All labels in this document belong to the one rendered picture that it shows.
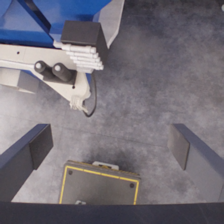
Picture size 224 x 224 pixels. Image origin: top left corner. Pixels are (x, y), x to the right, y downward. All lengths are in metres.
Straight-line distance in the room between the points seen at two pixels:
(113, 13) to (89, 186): 1.31
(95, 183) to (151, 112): 0.90
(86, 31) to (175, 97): 1.28
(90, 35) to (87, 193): 1.24
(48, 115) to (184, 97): 1.53
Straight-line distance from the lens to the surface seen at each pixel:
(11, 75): 1.62
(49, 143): 0.17
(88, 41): 0.70
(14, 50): 1.26
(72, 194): 1.56
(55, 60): 1.07
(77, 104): 0.92
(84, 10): 0.79
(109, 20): 1.04
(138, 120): 1.68
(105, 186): 1.46
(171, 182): 1.81
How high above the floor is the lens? 1.67
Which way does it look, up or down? 81 degrees down
